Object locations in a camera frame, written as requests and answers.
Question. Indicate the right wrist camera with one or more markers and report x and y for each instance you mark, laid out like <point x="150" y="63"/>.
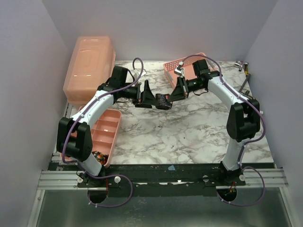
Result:
<point x="179" y="70"/>

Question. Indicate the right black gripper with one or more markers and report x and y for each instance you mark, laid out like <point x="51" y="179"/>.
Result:
<point x="185" y="86"/>

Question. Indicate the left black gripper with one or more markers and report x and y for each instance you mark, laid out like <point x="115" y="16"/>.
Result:
<point x="147" y="97"/>

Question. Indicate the pink perforated basket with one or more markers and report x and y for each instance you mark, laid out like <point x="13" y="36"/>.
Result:
<point x="189" y="72"/>

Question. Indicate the grey metal clamp tool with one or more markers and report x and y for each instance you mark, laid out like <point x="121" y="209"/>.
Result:
<point x="239" y="65"/>

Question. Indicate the rolled floral tie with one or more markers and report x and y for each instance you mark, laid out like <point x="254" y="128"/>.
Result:
<point x="100" y="157"/>

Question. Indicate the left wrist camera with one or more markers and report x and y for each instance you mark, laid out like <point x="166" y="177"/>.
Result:
<point x="137" y="72"/>

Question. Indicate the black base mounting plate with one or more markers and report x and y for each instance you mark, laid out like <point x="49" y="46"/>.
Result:
<point x="161" y="180"/>

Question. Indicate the pink divided organizer tray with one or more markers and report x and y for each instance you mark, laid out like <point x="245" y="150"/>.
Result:
<point x="105" y="132"/>

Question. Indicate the aluminium rail frame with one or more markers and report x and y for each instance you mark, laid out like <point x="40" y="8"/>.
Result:
<point x="260" y="178"/>

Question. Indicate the pink translucent storage box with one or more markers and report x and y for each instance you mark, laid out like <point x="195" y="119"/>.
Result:
<point x="91" y="64"/>

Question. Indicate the dark floral necktie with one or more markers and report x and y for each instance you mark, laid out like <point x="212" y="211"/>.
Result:
<point x="163" y="103"/>

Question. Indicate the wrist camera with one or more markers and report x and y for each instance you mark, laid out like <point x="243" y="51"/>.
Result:
<point x="137" y="72"/>
<point x="179" y="70"/>

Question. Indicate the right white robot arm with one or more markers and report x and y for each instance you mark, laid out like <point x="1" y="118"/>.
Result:
<point x="244" y="116"/>

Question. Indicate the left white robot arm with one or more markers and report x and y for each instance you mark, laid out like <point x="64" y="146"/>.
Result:
<point x="74" y="139"/>

